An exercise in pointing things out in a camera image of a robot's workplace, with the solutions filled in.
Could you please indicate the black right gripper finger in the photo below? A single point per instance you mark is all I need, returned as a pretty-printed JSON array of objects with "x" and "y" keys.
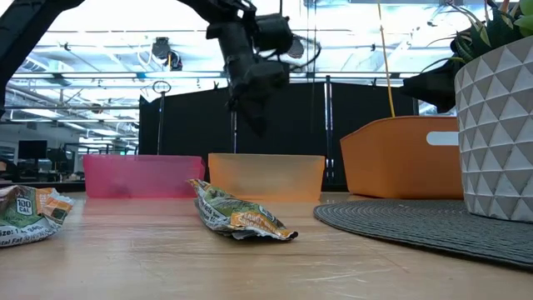
[
  {"x": 441, "y": 106},
  {"x": 437, "y": 83}
]

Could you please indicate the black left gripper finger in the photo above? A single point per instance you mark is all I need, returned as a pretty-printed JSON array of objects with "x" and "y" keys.
[
  {"x": 258, "y": 112},
  {"x": 243, "y": 110}
]

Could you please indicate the green orange wrapper granola bar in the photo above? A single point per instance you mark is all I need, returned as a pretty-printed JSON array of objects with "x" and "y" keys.
[{"x": 237, "y": 212}]

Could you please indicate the green orange 100 cal bar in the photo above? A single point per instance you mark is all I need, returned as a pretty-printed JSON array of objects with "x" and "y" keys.
[{"x": 29, "y": 208}]

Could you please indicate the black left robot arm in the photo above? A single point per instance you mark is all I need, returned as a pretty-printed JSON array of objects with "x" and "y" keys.
[{"x": 25, "y": 33}]

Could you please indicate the black ceiling fixture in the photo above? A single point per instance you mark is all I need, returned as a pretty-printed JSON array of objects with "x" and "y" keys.
[
  {"x": 300, "y": 48},
  {"x": 161, "y": 48}
]

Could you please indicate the black curtain partition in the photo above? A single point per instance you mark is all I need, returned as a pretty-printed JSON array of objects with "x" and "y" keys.
[{"x": 187, "y": 125}]

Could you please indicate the translucent orange bin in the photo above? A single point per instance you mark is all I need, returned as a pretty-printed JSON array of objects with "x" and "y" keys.
[{"x": 266, "y": 175}]

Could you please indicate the white triangle pattern pot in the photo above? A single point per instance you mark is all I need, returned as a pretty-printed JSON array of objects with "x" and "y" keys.
[{"x": 499, "y": 146}]

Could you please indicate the opaque orange bin with slot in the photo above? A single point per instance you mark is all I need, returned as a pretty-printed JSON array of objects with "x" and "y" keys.
[{"x": 383, "y": 158}]

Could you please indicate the black light stand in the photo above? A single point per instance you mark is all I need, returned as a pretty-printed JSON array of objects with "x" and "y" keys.
[{"x": 160, "y": 125}]

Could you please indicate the green succulent plant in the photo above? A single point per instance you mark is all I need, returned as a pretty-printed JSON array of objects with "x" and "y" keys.
[{"x": 499, "y": 25}]

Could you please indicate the translucent pink bin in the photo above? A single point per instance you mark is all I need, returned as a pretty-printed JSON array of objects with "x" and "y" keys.
[{"x": 145, "y": 166}]

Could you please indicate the grey round placemat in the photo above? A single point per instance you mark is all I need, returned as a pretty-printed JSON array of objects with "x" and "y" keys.
[{"x": 416, "y": 225}]

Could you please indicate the black monitor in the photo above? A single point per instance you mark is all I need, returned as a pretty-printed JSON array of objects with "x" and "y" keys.
[{"x": 32, "y": 150}]

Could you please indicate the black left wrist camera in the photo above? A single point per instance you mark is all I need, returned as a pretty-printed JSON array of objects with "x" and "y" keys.
[{"x": 272, "y": 33}]

